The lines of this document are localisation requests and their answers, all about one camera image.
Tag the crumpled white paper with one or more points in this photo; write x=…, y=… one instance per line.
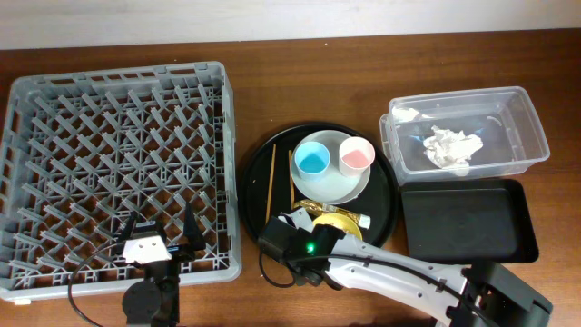
x=447, y=149

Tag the grey plastic dishwasher rack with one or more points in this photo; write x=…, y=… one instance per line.
x=81, y=151

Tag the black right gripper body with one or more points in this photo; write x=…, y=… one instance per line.
x=274, y=232

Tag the wooden chopstick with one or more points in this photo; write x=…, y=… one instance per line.
x=271, y=177
x=292, y=192

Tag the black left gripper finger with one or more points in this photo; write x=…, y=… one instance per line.
x=127, y=229
x=191, y=230

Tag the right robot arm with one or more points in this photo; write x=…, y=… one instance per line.
x=481, y=294

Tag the clear plastic bin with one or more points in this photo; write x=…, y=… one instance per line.
x=503, y=117

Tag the wooden chopstick left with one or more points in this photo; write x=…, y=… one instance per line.
x=271, y=177

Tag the yellow plastic bowl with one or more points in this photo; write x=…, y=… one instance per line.
x=341, y=222

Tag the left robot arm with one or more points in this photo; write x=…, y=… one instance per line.
x=154, y=301

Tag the light grey plate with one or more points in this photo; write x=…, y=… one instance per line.
x=333, y=187

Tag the pink plastic cup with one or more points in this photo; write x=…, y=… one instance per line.
x=356, y=155

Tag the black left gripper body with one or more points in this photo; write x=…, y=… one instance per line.
x=177, y=250

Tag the blue plastic cup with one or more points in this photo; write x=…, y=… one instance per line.
x=312, y=160

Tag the round black tray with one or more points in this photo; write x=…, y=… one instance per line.
x=379, y=200

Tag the gold foil wrapper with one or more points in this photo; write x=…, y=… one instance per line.
x=318, y=209

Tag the wooden chopstick right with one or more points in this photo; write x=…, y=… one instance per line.
x=292, y=192

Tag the black rectangular tray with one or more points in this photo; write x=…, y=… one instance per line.
x=459, y=222

